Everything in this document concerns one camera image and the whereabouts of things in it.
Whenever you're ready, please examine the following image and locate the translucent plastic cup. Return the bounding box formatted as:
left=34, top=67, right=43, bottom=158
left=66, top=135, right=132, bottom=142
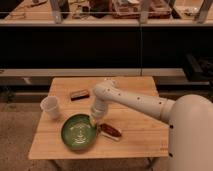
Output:
left=40, top=96, right=60, bottom=119

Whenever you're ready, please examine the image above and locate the brown chocolate bar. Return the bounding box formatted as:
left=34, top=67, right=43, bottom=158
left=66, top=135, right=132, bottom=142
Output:
left=70, top=89, right=90, bottom=101

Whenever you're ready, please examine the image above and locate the long shelf bench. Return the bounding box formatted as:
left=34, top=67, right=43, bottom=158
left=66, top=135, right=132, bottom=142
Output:
left=0, top=23, right=213, bottom=80

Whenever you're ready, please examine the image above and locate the brown snack on white tray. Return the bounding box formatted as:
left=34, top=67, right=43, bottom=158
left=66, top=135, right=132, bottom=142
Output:
left=99, top=123, right=122, bottom=141

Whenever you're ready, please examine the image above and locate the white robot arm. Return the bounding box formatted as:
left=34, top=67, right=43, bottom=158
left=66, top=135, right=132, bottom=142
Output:
left=91, top=80, right=213, bottom=171

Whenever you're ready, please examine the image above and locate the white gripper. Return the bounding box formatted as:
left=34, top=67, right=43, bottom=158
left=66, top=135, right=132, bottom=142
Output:
left=89, top=101, right=106, bottom=127

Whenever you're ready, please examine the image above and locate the green ceramic bowl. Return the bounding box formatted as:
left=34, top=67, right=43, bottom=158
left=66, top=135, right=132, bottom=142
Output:
left=61, top=114, right=98, bottom=151

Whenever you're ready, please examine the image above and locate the wooden table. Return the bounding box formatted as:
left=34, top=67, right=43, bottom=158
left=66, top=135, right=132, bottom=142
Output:
left=29, top=77, right=168, bottom=161

